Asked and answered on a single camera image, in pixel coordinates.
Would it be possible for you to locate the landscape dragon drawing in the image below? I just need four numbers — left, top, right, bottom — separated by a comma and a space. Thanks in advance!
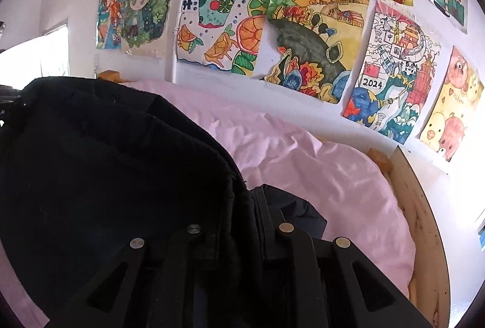
264, 0, 370, 104

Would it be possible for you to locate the black padded jacket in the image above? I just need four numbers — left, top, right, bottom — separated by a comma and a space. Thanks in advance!
0, 76, 329, 328

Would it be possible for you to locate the blond anime character drawing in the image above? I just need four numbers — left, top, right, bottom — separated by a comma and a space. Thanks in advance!
96, 0, 173, 59

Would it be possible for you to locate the wooden bed frame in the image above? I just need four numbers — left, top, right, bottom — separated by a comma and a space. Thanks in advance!
96, 69, 452, 328

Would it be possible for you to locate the pink pigs chicks drawing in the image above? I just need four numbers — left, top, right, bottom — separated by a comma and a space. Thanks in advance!
419, 48, 484, 162

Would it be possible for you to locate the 2024 dragon city drawing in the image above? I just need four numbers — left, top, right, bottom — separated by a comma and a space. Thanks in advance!
343, 0, 441, 144

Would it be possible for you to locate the fruit juice drawing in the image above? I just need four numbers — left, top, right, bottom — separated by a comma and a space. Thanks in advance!
176, 0, 270, 76

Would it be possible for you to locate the pink bed sheet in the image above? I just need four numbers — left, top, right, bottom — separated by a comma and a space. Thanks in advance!
1, 77, 415, 327

